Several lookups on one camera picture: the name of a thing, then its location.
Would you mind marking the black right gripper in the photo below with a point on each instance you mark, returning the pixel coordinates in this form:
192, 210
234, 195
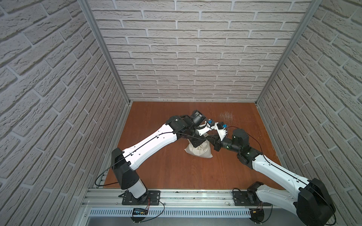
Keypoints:
216, 141

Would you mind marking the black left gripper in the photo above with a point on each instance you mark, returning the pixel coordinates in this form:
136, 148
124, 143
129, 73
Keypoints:
195, 138

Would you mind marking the cream cloth soil bag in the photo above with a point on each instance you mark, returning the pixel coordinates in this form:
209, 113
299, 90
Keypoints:
202, 151

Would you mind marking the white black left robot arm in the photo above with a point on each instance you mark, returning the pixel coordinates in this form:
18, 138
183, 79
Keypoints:
126, 162

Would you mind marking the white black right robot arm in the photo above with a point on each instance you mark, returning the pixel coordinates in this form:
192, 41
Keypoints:
306, 198

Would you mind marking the right small electronics board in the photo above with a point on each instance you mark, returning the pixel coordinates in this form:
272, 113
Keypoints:
257, 215

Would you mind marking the small electronics board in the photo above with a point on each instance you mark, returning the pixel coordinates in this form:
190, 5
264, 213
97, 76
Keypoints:
257, 215
139, 214

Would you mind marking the white perforated vent strip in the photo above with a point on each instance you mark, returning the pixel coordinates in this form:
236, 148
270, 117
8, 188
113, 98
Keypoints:
173, 212

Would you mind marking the left small electronics board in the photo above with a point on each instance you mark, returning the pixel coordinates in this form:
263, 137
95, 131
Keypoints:
139, 214

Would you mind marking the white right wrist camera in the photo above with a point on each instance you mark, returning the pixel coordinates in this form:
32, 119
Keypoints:
221, 129

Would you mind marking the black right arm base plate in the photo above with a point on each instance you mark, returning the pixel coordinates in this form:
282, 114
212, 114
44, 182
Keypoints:
245, 198

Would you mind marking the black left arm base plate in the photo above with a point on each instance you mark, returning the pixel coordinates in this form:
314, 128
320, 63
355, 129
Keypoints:
151, 197

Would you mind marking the aluminium base rail left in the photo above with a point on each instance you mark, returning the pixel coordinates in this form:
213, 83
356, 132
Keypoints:
99, 182

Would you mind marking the aluminium front rail frame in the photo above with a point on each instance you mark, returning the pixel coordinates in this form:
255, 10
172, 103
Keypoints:
173, 198

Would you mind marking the aluminium corner post right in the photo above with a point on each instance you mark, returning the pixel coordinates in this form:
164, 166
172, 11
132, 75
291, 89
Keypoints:
311, 10

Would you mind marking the aluminium corner post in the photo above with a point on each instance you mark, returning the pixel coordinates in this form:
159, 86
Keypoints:
103, 47
311, 10

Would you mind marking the aluminium corner post left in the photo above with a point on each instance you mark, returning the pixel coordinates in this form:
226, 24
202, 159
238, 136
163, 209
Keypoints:
103, 47

